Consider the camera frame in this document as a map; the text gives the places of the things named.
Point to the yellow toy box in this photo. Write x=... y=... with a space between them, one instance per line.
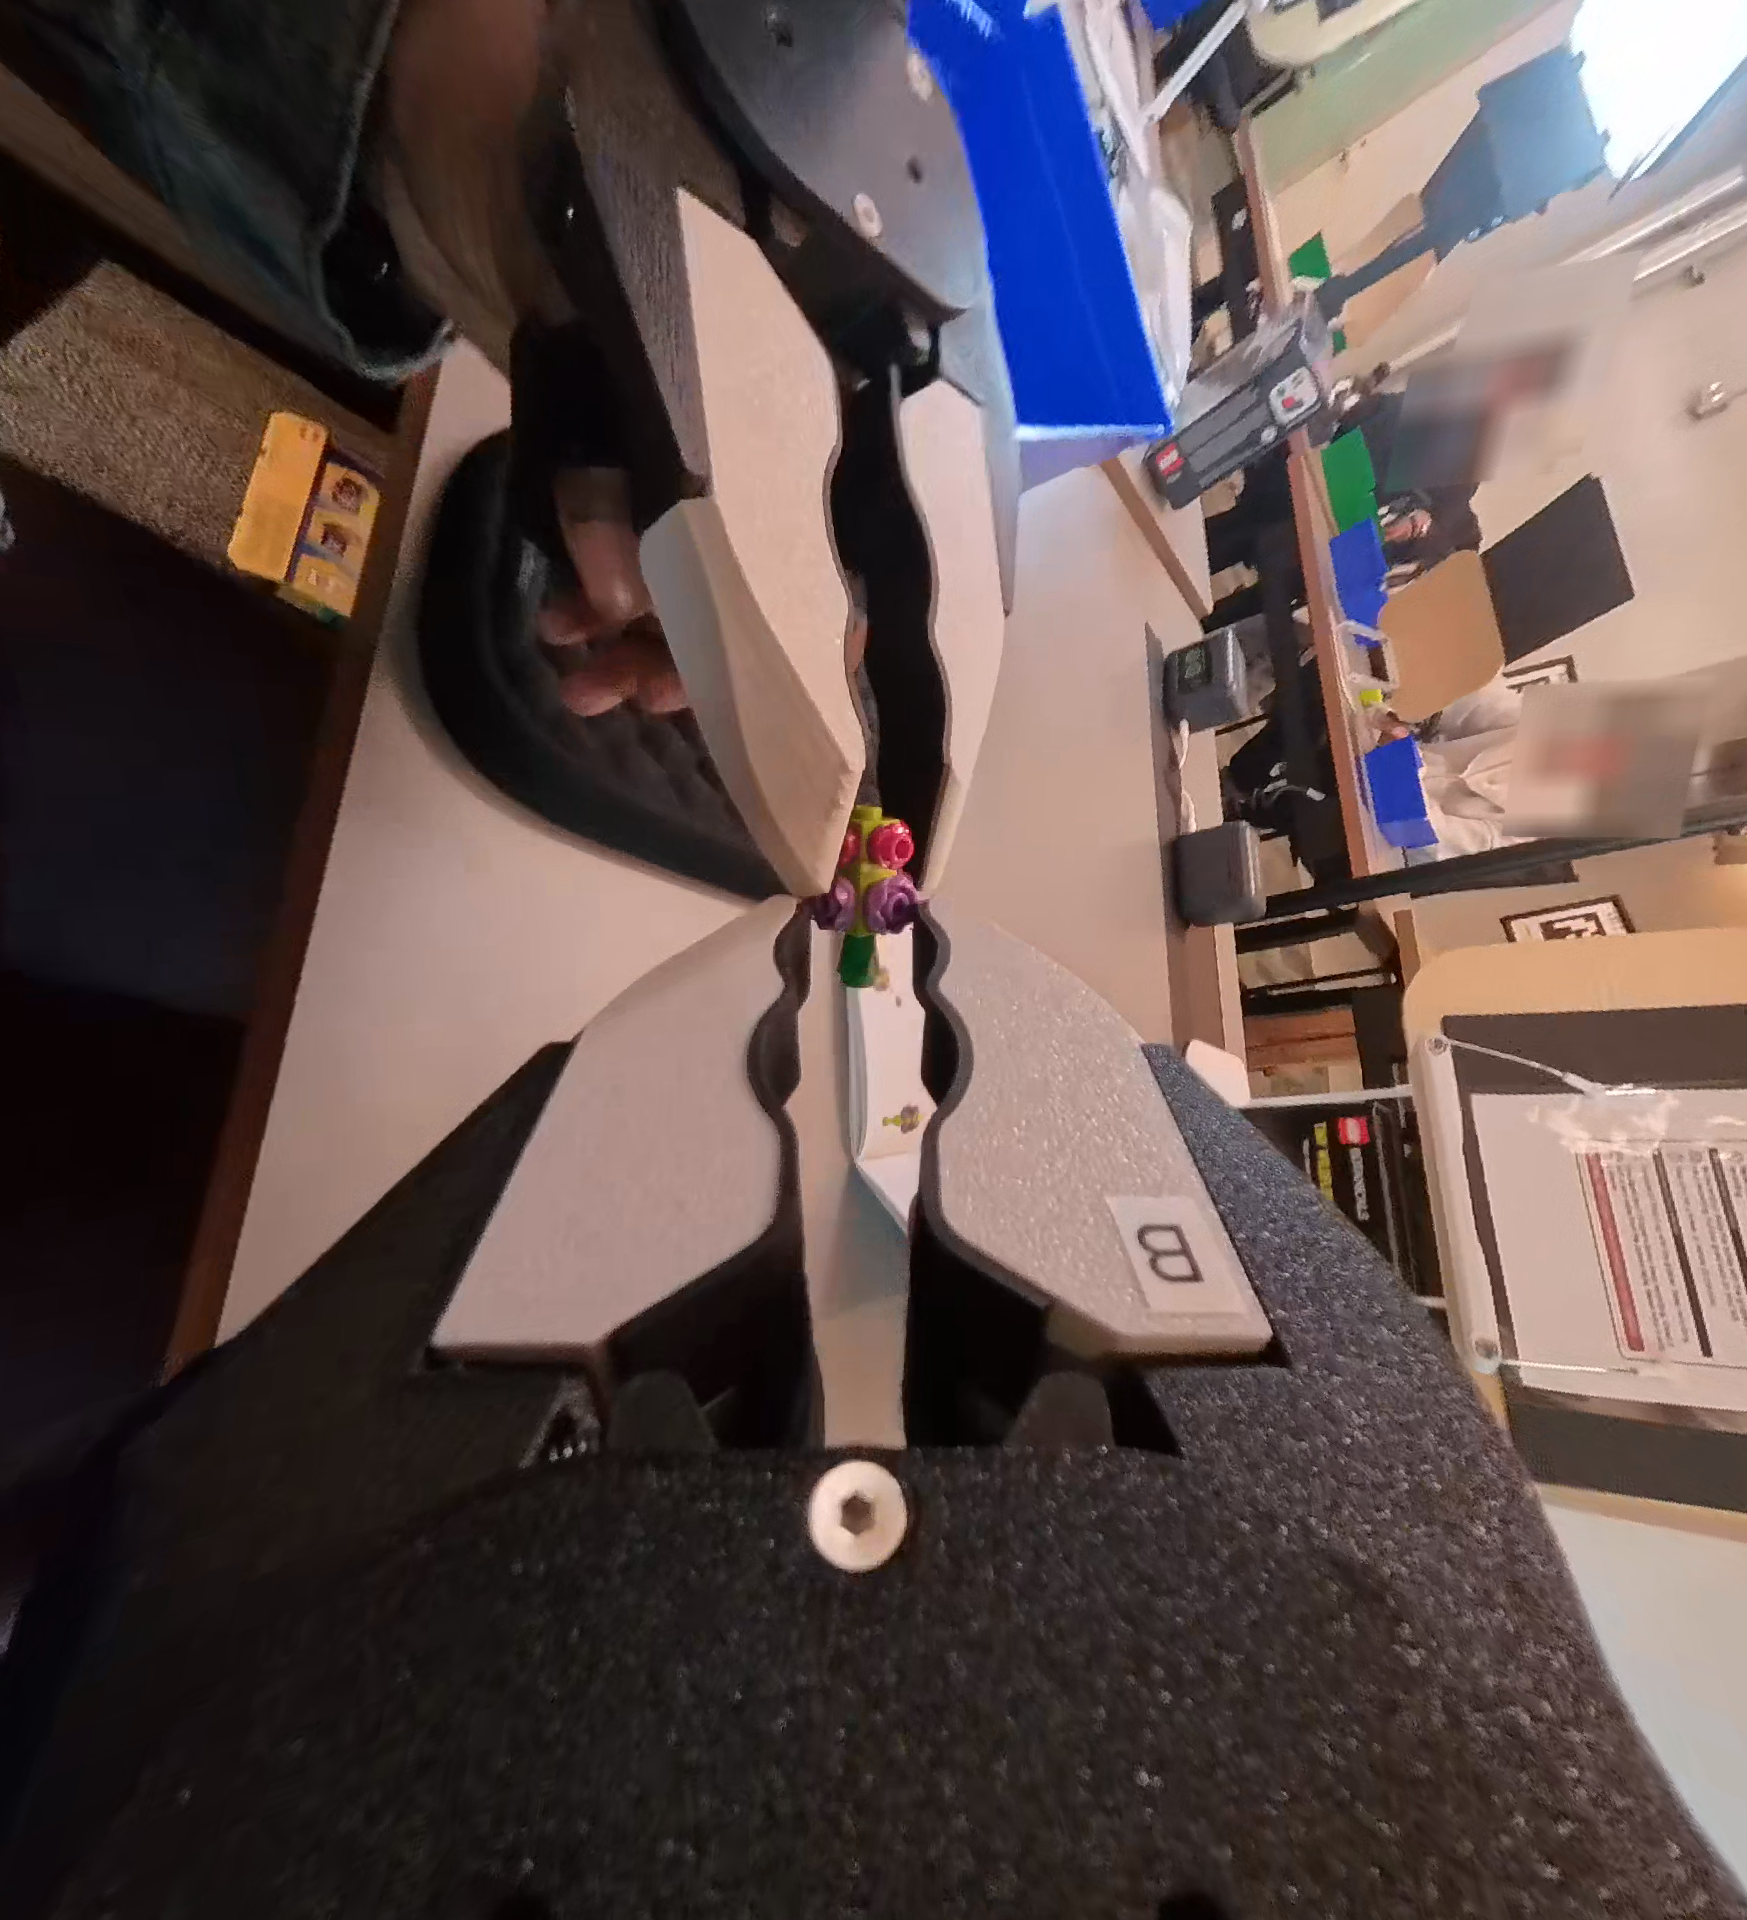
x=311 y=518

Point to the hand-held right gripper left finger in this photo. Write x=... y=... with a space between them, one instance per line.
x=632 y=1170

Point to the small black appliance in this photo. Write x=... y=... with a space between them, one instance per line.
x=1219 y=874
x=1206 y=675

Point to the person's left hand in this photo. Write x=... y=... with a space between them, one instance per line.
x=484 y=179

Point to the black box white print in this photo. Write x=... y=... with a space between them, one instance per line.
x=1240 y=413

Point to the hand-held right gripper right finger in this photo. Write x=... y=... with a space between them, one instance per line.
x=1067 y=1170

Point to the small blue bin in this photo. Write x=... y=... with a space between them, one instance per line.
x=1398 y=796
x=1360 y=578

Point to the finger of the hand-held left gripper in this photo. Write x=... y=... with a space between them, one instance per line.
x=970 y=601
x=754 y=525

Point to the blue plastic bin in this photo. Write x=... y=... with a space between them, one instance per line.
x=1053 y=226

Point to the white framed notice sign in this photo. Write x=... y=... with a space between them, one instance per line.
x=1638 y=1231

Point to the white desk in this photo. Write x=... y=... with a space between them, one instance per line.
x=437 y=931

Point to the black chair back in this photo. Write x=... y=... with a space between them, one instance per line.
x=1556 y=570

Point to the brown chair back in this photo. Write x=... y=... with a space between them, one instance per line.
x=1444 y=639

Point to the white instruction booklet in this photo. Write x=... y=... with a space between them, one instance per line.
x=888 y=1080

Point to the colourful toy brick flower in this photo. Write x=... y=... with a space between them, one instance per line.
x=873 y=886

